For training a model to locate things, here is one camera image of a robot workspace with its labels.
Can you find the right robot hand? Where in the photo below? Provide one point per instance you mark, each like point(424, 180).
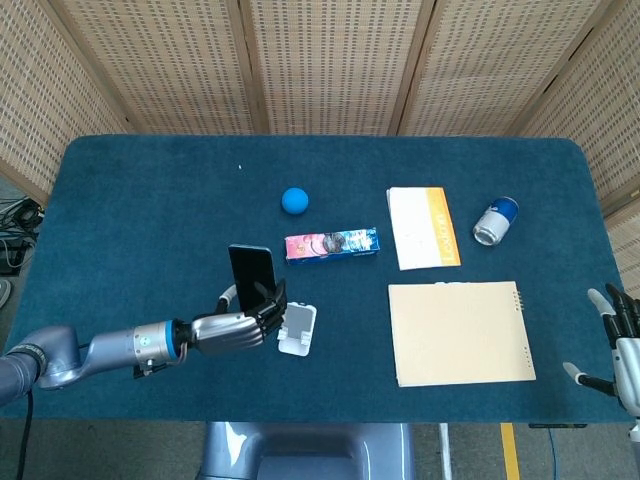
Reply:
point(627, 360)

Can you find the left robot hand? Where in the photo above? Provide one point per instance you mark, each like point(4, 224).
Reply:
point(230, 332)

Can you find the black smartphone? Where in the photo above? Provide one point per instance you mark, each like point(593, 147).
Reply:
point(250, 270)

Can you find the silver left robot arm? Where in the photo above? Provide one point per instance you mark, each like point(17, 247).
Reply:
point(110, 347)

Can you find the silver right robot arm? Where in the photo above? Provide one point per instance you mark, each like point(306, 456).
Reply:
point(635, 432)

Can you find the small white plastic package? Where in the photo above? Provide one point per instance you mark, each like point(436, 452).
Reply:
point(300, 322)

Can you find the blue pink cookie box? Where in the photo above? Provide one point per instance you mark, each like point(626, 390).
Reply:
point(330, 246)

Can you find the blue table cloth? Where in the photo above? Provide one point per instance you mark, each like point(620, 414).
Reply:
point(150, 225)

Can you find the grey blue robot torso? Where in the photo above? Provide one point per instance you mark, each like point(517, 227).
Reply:
point(305, 452)

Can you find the blue ball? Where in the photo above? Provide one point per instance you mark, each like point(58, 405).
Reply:
point(295, 201)

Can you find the yellow floor tape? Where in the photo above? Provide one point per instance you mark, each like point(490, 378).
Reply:
point(510, 450)

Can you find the beige spiral notebook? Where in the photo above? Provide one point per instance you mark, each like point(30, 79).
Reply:
point(460, 335)

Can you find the silver blue drink can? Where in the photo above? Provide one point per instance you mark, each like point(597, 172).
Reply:
point(492, 222)

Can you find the white table leg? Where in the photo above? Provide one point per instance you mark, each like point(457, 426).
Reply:
point(445, 450)

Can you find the white yellow Lexicon notebook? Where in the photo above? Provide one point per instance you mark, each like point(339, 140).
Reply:
point(415, 230)

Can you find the grey shoe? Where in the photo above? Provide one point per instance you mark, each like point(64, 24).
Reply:
point(4, 292)

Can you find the woven rattan folding screen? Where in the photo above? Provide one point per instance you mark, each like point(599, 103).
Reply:
point(330, 65)

